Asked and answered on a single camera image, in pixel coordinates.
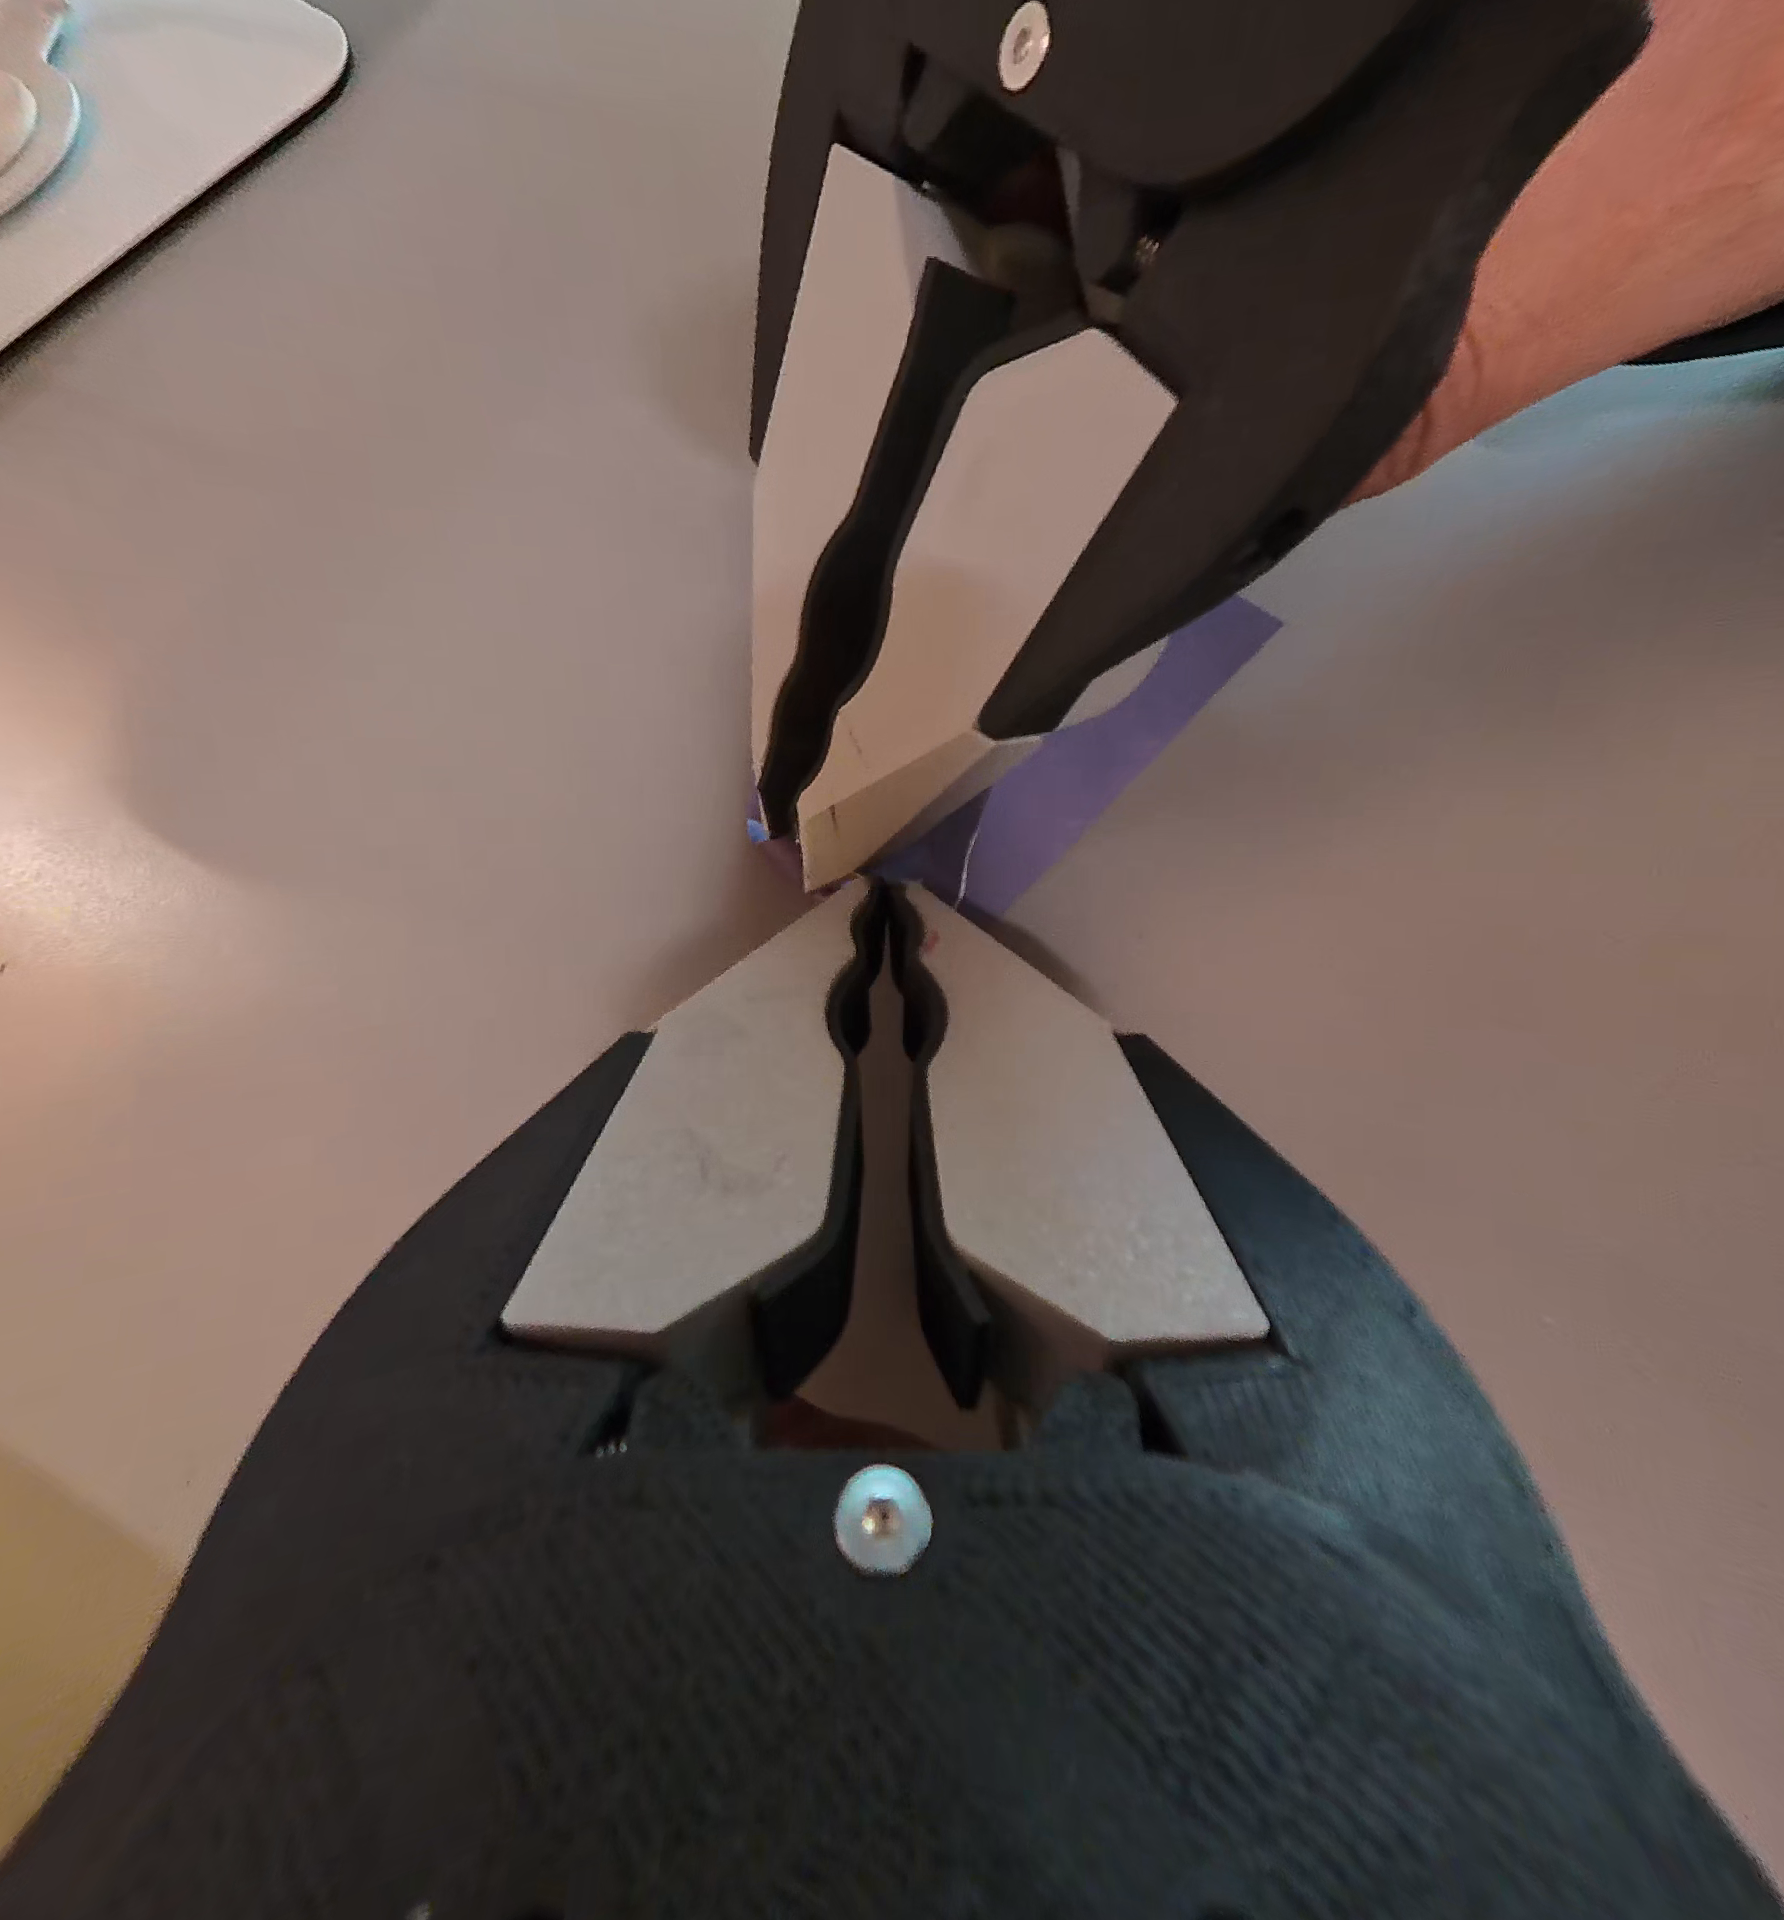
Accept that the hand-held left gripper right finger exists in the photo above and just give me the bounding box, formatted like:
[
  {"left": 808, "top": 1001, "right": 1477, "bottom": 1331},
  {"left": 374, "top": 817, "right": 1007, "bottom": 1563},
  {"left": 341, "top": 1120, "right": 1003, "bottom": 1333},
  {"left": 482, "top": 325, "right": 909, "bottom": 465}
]
[{"left": 890, "top": 882, "right": 1273, "bottom": 1412}]

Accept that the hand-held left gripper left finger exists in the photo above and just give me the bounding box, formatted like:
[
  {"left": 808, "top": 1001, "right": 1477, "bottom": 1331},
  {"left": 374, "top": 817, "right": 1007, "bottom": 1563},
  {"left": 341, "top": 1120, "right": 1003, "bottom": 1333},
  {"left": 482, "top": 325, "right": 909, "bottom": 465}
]
[{"left": 499, "top": 882, "right": 892, "bottom": 1399}]

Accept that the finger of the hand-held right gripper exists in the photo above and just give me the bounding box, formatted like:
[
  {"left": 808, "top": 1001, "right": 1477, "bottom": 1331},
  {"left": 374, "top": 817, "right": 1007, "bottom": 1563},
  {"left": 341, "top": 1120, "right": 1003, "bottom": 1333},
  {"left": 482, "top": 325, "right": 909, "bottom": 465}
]
[
  {"left": 748, "top": 140, "right": 1019, "bottom": 842},
  {"left": 796, "top": 326, "right": 1183, "bottom": 892}
]

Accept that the purple paper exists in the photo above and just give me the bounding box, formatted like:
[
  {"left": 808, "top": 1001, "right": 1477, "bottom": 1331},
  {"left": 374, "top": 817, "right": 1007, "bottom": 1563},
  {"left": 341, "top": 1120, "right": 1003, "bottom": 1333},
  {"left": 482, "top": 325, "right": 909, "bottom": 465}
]
[{"left": 748, "top": 595, "right": 1285, "bottom": 921}]

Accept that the person's right forearm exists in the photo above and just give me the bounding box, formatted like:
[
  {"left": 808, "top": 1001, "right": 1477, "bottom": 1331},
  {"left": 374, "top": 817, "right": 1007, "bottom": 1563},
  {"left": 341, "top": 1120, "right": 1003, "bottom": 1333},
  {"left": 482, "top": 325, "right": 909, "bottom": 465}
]
[{"left": 1348, "top": 0, "right": 1784, "bottom": 504}]

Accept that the white rounded board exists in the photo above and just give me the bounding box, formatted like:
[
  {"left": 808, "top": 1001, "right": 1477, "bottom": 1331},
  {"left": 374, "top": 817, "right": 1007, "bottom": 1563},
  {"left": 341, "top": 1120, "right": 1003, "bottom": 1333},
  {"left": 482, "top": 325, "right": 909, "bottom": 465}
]
[{"left": 0, "top": 0, "right": 351, "bottom": 407}]

